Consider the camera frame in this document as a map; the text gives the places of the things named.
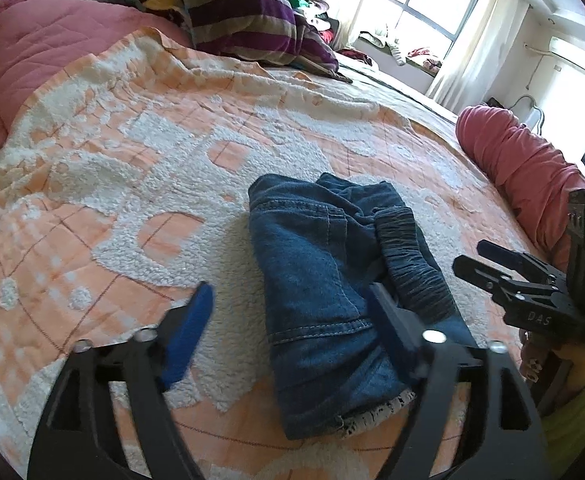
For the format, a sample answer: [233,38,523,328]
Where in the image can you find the beige bed sheet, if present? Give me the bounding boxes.
[337,50,473,126]

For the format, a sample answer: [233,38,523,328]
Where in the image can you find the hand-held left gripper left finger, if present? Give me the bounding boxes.
[26,280,216,480]

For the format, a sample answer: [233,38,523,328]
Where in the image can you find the purple striped pillow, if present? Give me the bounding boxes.
[122,0,353,83]

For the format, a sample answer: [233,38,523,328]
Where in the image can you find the pile of clothes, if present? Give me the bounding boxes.
[287,0,343,48]

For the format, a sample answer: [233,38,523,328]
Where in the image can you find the orange white tufted blanket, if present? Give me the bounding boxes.
[0,27,548,480]

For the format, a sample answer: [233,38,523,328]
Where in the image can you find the white metal frame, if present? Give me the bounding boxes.
[509,92,545,133]

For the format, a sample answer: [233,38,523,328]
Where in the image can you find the person's right forearm green sleeve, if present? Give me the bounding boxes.
[537,347,585,461]

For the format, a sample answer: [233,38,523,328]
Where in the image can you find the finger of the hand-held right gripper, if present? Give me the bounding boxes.
[452,255,528,308]
[477,240,570,286]

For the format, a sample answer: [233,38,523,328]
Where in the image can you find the person's right hand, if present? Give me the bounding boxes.
[519,330,573,396]

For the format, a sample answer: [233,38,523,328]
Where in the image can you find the window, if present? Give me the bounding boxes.
[372,0,488,53]

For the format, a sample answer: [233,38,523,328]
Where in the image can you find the red bolster pillow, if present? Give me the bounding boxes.
[455,104,585,271]

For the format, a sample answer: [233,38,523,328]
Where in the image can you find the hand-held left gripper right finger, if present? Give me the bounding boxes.
[367,282,555,480]

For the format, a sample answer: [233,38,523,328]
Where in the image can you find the white air conditioner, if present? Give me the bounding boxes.
[547,35,585,83]

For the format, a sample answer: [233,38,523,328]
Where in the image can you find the blue pants with lace hem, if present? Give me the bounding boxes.
[247,172,478,441]

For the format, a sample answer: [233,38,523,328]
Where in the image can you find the white curtain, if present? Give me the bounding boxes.
[425,0,530,111]
[322,0,388,51]

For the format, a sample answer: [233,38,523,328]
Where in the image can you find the pink quilted pillow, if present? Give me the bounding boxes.
[0,0,193,151]

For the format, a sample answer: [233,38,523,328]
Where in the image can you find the clothes on window sill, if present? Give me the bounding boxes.
[357,30,445,76]

